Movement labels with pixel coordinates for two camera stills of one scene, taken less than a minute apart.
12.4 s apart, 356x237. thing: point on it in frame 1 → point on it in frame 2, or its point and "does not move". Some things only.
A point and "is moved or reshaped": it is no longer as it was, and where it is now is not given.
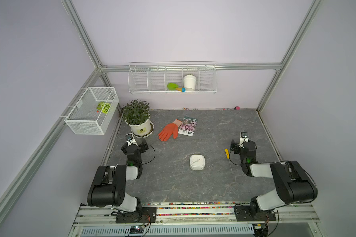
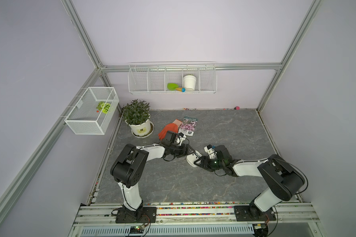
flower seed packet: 188,126 does not move
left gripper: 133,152 → 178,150
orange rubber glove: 171,128 does not move
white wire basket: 94,113 does not move
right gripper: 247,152 → 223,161
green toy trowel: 172,87 does not move
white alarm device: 197,162 is moved or reshaped
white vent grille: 237,230 does not move
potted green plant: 136,113 does not move
